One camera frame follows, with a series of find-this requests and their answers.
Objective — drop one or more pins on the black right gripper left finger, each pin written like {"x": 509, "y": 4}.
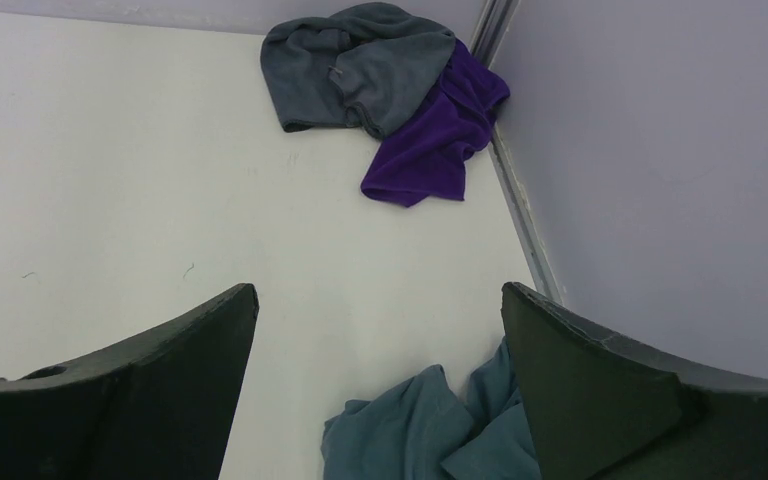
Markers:
{"x": 157, "y": 405}

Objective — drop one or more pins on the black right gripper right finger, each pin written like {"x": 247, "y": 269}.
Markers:
{"x": 601, "y": 405}

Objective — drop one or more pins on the dark grey towel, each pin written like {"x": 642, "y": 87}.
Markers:
{"x": 369, "y": 66}

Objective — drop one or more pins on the teal blue towel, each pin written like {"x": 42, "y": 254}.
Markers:
{"x": 420, "y": 429}

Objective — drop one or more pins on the purple towel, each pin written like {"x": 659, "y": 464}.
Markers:
{"x": 427, "y": 156}

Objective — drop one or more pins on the right corner metal rail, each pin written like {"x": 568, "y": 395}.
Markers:
{"x": 494, "y": 23}

